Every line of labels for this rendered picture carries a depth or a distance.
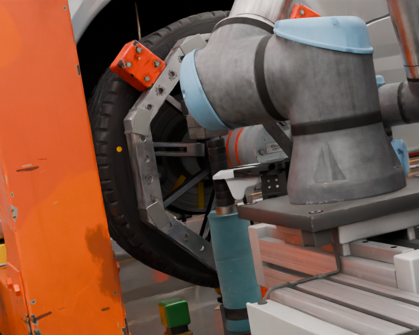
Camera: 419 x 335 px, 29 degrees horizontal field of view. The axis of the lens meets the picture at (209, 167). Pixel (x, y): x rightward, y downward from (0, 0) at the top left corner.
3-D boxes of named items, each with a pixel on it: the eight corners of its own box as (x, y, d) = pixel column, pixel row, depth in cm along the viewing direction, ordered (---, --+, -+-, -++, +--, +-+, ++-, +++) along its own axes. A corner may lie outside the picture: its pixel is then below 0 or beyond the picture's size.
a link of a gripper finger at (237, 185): (213, 204, 156) (260, 197, 153) (208, 173, 155) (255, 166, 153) (217, 201, 159) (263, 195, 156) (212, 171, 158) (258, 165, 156)
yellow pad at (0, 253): (43, 249, 203) (40, 229, 203) (54, 254, 191) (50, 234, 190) (-13, 261, 198) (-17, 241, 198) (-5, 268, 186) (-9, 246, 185)
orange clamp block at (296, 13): (294, 54, 197) (308, 21, 198) (310, 50, 190) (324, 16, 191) (270, 40, 194) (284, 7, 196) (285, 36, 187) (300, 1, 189)
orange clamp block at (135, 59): (157, 68, 184) (125, 43, 181) (168, 64, 177) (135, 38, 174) (139, 92, 183) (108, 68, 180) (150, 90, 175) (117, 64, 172)
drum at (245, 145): (272, 173, 194) (263, 115, 193) (316, 175, 174) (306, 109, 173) (218, 185, 189) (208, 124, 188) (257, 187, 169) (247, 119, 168)
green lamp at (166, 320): (183, 320, 135) (179, 296, 135) (192, 324, 131) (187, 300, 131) (161, 326, 133) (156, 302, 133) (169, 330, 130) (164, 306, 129)
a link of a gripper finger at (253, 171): (232, 179, 153) (278, 172, 151) (231, 170, 153) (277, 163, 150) (237, 175, 157) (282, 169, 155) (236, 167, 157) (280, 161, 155)
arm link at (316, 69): (360, 115, 97) (342, 1, 96) (262, 129, 104) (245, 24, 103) (396, 107, 107) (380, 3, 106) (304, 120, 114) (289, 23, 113)
